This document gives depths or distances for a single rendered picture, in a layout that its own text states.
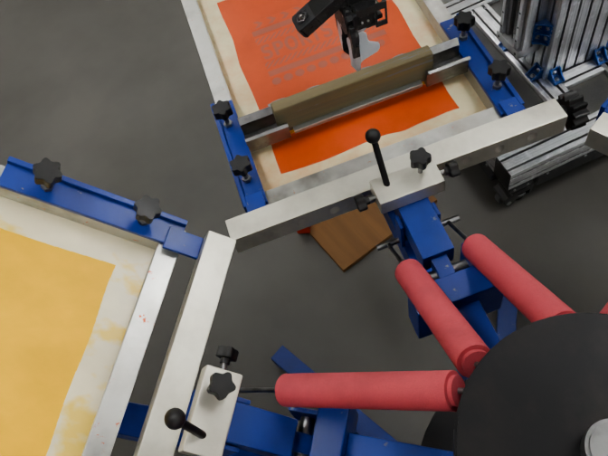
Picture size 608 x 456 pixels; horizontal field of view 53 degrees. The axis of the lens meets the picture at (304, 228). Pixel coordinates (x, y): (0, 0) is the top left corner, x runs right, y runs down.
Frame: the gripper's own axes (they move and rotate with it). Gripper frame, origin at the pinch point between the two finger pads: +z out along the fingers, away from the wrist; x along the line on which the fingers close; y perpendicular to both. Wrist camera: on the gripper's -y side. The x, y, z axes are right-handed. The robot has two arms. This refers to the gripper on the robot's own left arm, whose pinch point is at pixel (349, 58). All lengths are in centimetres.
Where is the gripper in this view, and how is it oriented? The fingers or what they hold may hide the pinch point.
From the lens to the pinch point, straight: 128.5
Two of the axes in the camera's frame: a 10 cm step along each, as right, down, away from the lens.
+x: -3.1, -7.9, 5.2
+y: 9.4, -3.5, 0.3
